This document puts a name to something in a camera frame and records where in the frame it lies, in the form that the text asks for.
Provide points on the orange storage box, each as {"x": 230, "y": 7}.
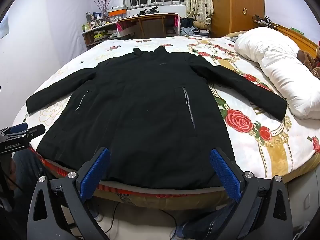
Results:
{"x": 117, "y": 11}

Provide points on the heart patterned curtain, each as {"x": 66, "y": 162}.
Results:
{"x": 197, "y": 0}

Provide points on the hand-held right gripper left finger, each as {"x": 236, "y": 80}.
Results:
{"x": 95, "y": 172}

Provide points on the black gadget on desk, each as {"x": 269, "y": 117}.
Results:
{"x": 150, "y": 10}

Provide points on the black long coat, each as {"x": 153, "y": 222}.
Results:
{"x": 137, "y": 117}

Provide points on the wooden desk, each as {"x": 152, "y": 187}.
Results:
{"x": 147, "y": 27}

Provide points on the floral rose bedsheet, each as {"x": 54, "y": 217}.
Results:
{"x": 250, "y": 142}

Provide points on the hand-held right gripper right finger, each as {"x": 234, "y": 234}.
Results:
{"x": 225, "y": 175}

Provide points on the pile of clothes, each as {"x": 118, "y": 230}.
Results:
{"x": 190, "y": 27}

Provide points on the white blue shoe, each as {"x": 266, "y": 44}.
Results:
{"x": 97, "y": 215}
{"x": 176, "y": 231}

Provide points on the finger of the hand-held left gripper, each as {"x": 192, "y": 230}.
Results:
{"x": 36, "y": 130}
{"x": 18, "y": 127}

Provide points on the brown teddy bear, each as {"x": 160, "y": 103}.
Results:
{"x": 306, "y": 57}

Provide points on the tan pillow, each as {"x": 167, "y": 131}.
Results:
{"x": 236, "y": 34}

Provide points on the person's right leg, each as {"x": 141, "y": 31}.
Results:
{"x": 212, "y": 223}

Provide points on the person's left leg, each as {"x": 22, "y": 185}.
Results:
{"x": 27, "y": 170}

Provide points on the wooden wardrobe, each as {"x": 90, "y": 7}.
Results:
{"x": 237, "y": 5}

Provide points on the cluster of bottles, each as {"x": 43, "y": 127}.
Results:
{"x": 96, "y": 21}

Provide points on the pink flower branches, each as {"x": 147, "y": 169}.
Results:
{"x": 103, "y": 2}

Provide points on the white bed base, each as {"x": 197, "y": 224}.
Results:
{"x": 305, "y": 200}

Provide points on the wooden headboard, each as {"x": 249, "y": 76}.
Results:
{"x": 300, "y": 38}

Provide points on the grey cloth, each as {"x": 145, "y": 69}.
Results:
{"x": 233, "y": 39}

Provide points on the white duvet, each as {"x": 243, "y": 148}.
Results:
{"x": 275, "y": 62}

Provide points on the person's leg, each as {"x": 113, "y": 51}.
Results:
{"x": 27, "y": 170}
{"x": 212, "y": 223}

